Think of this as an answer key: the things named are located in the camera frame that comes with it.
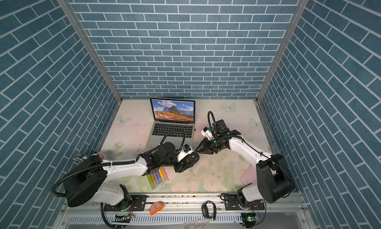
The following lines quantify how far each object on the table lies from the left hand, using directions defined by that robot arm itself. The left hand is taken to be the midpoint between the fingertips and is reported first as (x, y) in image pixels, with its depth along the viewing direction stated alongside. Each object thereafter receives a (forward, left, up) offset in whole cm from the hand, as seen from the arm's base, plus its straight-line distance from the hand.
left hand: (193, 162), depth 81 cm
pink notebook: (-6, -32, -5) cm, 33 cm away
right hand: (+4, -3, +5) cm, 7 cm away
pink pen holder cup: (+3, +50, +2) cm, 50 cm away
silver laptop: (+34, +18, 0) cm, 38 cm away
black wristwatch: (-22, -6, -2) cm, 23 cm away
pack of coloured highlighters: (-6, +19, -6) cm, 21 cm away
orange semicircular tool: (-20, +18, -5) cm, 27 cm away
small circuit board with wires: (-24, +34, -10) cm, 43 cm away
